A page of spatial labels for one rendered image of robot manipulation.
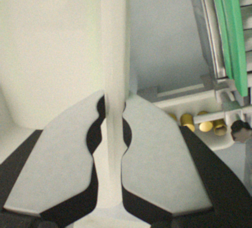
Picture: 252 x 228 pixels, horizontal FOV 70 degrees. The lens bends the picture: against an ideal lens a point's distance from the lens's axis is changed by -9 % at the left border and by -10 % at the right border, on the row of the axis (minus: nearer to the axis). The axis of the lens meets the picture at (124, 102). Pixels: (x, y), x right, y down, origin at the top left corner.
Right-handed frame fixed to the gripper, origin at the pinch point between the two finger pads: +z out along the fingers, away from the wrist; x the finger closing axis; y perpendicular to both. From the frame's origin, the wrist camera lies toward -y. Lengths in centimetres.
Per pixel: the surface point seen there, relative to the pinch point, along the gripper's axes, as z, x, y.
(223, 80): 19.5, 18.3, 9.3
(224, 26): 17.4, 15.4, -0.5
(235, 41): 12.6, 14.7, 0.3
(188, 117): 29.6, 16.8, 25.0
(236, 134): 7.2, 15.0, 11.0
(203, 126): 26.2, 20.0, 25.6
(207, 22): 21.0, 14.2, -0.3
